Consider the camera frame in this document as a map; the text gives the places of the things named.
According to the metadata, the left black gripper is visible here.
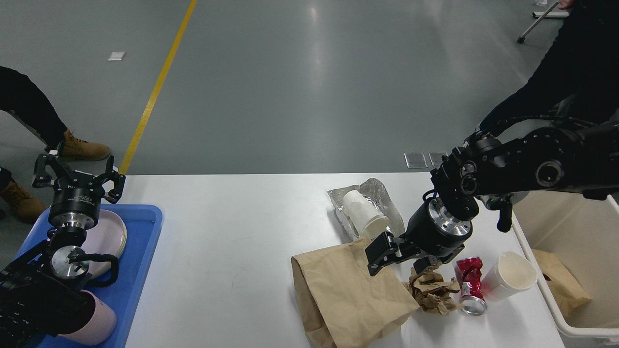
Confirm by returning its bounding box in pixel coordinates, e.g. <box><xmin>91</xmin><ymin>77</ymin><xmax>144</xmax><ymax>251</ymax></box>
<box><xmin>32</xmin><ymin>141</ymin><xmax>126</xmax><ymax>231</ymax></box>

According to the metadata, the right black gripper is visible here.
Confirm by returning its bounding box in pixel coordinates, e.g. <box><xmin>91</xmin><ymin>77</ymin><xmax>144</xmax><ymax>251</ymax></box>
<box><xmin>365</xmin><ymin>197</ymin><xmax>473</xmax><ymax>276</ymax></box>

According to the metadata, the white paper cup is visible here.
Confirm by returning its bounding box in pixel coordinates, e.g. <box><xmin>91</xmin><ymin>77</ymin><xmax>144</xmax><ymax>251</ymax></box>
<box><xmin>342</xmin><ymin>190</ymin><xmax>389</xmax><ymax>239</ymax></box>

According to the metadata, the pink plate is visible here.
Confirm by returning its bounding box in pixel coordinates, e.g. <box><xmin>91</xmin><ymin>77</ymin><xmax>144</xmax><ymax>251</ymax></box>
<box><xmin>81</xmin><ymin>210</ymin><xmax>127</xmax><ymax>259</ymax></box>

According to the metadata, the clear plastic wrapper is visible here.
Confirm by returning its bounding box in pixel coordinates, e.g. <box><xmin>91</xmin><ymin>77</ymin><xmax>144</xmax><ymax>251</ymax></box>
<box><xmin>327</xmin><ymin>178</ymin><xmax>405</xmax><ymax>241</ymax></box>

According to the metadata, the large brown paper bag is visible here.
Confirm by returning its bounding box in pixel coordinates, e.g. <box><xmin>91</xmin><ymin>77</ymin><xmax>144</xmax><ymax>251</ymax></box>
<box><xmin>291</xmin><ymin>237</ymin><xmax>419</xmax><ymax>348</ymax></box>

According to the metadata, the pink cup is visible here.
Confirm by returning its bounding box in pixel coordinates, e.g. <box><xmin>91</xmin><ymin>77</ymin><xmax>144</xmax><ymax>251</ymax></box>
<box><xmin>58</xmin><ymin>290</ymin><xmax>117</xmax><ymax>346</ymax></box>

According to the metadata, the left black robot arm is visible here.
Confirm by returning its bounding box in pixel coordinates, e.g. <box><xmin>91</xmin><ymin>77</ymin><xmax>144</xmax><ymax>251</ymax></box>
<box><xmin>1</xmin><ymin>142</ymin><xmax>126</xmax><ymax>348</ymax></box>

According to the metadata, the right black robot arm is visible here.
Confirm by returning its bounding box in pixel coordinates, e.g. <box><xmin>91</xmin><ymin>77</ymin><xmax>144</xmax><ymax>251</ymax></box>
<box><xmin>365</xmin><ymin>120</ymin><xmax>618</xmax><ymax>276</ymax></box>

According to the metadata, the crumpled brown paper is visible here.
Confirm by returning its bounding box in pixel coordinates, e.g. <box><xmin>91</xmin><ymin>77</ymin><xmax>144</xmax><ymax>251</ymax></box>
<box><xmin>403</xmin><ymin>266</ymin><xmax>462</xmax><ymax>316</ymax></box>

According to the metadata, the blue plastic tray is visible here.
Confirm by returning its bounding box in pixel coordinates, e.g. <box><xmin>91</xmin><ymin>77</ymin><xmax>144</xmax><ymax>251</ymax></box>
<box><xmin>15</xmin><ymin>203</ymin><xmax>163</xmax><ymax>348</ymax></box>

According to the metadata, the crushed red soda can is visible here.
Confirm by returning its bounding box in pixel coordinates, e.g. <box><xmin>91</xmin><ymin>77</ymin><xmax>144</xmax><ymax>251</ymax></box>
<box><xmin>455</xmin><ymin>257</ymin><xmax>488</xmax><ymax>316</ymax></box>

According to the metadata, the grey floor plate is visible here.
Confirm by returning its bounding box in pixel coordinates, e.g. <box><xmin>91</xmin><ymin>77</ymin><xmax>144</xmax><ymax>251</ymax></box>
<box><xmin>404</xmin><ymin>152</ymin><xmax>428</xmax><ymax>169</ymax></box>
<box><xmin>427</xmin><ymin>152</ymin><xmax>448</xmax><ymax>168</ymax></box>

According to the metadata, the person with tan boots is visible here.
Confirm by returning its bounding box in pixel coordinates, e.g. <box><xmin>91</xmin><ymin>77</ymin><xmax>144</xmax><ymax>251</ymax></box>
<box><xmin>0</xmin><ymin>67</ymin><xmax>111</xmax><ymax>224</ymax></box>

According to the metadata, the white bowl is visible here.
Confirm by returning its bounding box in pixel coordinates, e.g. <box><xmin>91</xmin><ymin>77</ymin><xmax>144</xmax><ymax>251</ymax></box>
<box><xmin>481</xmin><ymin>251</ymin><xmax>538</xmax><ymax>301</ymax></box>

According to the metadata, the beige plastic bin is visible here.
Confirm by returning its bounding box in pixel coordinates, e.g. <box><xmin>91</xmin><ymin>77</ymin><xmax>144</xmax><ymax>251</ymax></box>
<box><xmin>513</xmin><ymin>191</ymin><xmax>619</xmax><ymax>348</ymax></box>

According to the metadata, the person in dark trousers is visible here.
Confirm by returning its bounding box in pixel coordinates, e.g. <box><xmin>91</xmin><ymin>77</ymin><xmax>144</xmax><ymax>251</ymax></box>
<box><xmin>478</xmin><ymin>0</ymin><xmax>619</xmax><ymax>136</ymax></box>

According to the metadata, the rolling chair base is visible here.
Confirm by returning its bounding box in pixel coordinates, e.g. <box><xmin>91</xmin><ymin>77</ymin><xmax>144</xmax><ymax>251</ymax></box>
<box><xmin>516</xmin><ymin>0</ymin><xmax>570</xmax><ymax>44</ymax></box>

